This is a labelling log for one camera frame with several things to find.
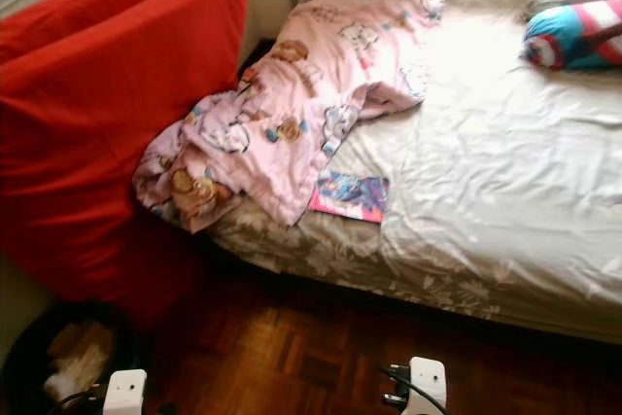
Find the colourful comic magazine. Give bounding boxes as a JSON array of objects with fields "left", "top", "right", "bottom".
[{"left": 309, "top": 170, "right": 390, "bottom": 225}]

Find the black waste bucket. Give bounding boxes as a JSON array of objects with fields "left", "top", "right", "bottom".
[{"left": 3, "top": 298, "right": 147, "bottom": 415}]

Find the bed with beige floral sheet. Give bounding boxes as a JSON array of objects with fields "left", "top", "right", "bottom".
[{"left": 209, "top": 0, "right": 622, "bottom": 343}]

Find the crumpled white paper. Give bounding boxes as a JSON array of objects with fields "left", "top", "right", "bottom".
[{"left": 47, "top": 349, "right": 108, "bottom": 404}]

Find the brown cardboard piece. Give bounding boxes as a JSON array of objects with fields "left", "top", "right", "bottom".
[{"left": 51, "top": 318, "right": 118, "bottom": 358}]

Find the pink cartoon print blanket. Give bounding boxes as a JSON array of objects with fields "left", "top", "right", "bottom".
[{"left": 131, "top": 0, "right": 446, "bottom": 233}]

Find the red folded mattress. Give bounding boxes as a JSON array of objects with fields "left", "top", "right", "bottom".
[{"left": 0, "top": 0, "right": 251, "bottom": 329}]

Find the red white blue bolster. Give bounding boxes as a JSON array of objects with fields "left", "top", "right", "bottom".
[{"left": 522, "top": 0, "right": 622, "bottom": 71}]

